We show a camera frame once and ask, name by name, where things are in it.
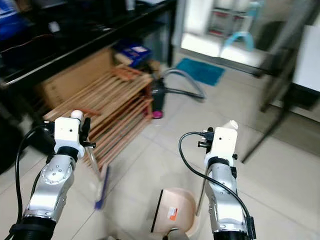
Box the black metal frame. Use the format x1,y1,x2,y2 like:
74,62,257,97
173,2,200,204
240,0,320,164

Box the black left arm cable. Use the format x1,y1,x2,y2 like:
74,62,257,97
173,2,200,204
15,124,48,226

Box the blue printed box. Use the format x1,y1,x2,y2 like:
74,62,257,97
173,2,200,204
114,40,154,69

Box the light blue plastic tool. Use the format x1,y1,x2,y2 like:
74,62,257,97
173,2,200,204
219,0,265,53

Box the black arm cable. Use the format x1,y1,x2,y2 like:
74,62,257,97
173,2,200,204
15,124,48,226
178,131,253,226

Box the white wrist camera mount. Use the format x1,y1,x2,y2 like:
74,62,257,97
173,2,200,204
53,117,85,156
205,127,238,167

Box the broom with purple bristles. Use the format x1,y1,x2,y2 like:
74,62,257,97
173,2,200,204
70,110,111,210

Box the beige long-handled dustpan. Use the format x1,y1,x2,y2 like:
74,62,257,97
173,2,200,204
152,120,240,237

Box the wooden slatted rack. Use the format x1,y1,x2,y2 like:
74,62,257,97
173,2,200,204
43,65,155,172

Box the white board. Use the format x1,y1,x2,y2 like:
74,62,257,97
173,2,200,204
292,24,320,94

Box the black and pink vacuum cleaner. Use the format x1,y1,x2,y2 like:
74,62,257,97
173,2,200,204
150,77,165,120

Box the black table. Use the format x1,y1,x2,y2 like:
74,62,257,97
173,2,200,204
0,0,179,96

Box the black chair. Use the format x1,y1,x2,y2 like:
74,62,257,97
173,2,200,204
0,90,32,175

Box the white cabinet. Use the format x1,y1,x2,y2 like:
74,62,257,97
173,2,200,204
177,0,277,72

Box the grey vacuum hose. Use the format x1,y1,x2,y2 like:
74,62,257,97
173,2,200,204
160,68,207,100

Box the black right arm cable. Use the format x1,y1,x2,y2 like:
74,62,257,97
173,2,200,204
178,131,253,226

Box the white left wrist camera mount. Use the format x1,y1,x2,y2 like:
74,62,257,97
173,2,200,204
53,117,85,156

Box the brown cardboard box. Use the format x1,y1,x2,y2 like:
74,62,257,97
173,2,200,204
40,47,116,109

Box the teal floor mat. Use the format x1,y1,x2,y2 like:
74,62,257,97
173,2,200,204
174,57,226,87

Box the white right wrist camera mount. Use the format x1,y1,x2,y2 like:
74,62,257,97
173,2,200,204
205,127,238,167

